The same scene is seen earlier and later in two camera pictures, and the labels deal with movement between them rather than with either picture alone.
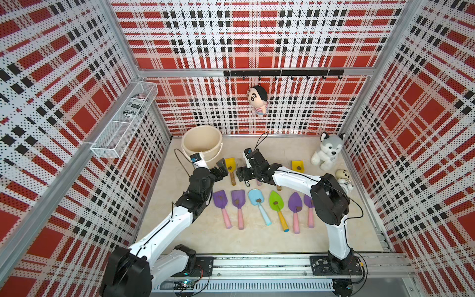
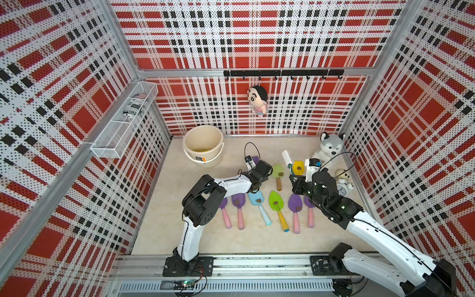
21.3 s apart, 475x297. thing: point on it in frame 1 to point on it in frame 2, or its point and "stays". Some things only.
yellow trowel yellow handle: (298, 166) stays
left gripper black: (223, 169) to (264, 179)
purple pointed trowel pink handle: (295, 204) stays
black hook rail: (291, 73) stays
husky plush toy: (330, 144) stays
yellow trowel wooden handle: (231, 165) to (201, 150)
